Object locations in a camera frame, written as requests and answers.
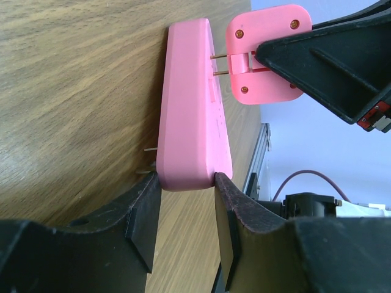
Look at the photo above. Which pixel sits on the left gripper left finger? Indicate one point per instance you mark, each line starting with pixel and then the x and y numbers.
pixel 108 250

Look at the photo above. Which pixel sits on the aluminium right side rail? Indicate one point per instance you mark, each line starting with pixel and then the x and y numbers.
pixel 257 183

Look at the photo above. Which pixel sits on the pink square plug adapter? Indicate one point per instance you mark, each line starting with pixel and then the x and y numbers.
pixel 249 40

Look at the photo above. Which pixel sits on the pink triangular power strip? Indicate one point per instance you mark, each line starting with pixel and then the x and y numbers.
pixel 193 140

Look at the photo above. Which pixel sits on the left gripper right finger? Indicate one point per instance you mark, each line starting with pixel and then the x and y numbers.
pixel 264 252

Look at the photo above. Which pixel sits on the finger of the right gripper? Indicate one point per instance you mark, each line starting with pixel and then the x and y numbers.
pixel 344 64

